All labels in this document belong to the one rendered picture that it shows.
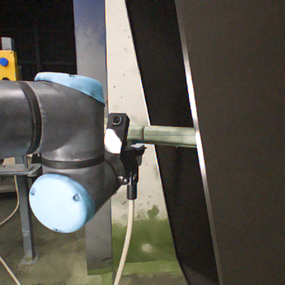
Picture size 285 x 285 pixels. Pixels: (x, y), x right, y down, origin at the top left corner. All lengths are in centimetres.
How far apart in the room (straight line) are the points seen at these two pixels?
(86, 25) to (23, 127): 136
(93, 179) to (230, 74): 31
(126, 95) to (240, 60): 112
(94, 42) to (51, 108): 131
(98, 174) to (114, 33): 131
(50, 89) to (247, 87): 35
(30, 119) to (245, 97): 38
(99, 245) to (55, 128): 159
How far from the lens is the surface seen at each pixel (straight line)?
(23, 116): 28
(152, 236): 184
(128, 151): 53
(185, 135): 60
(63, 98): 31
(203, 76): 47
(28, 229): 212
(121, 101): 155
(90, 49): 158
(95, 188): 35
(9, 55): 184
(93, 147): 33
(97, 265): 195
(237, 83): 49
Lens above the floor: 125
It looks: 11 degrees down
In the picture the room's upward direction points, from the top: straight up
